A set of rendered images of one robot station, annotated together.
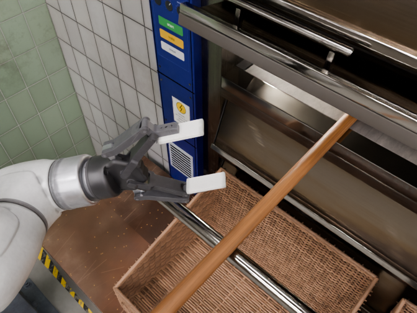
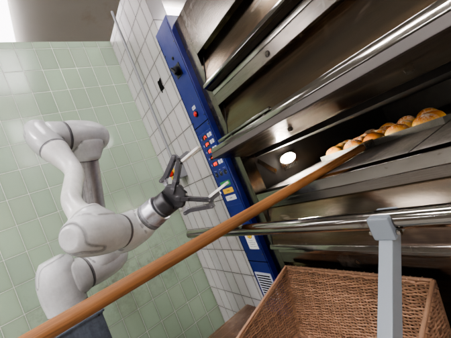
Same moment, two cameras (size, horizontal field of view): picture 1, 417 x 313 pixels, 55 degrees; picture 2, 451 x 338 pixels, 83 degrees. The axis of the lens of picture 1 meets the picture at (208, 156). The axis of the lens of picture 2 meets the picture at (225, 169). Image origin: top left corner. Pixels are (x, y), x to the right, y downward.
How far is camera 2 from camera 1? 0.65 m
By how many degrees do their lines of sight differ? 52
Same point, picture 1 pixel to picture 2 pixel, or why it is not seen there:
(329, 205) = (351, 234)
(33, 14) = (180, 236)
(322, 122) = not seen: hidden behind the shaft
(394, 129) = (292, 108)
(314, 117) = not seen: hidden behind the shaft
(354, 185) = (353, 206)
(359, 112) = (278, 117)
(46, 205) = (134, 218)
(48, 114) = (193, 303)
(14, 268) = (103, 221)
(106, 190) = (162, 200)
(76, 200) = (149, 212)
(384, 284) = not seen: outside the picture
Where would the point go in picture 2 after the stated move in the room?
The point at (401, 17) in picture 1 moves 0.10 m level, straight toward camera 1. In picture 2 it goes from (286, 89) to (272, 88)
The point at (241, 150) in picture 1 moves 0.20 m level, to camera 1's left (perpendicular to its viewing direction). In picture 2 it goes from (286, 238) to (243, 253)
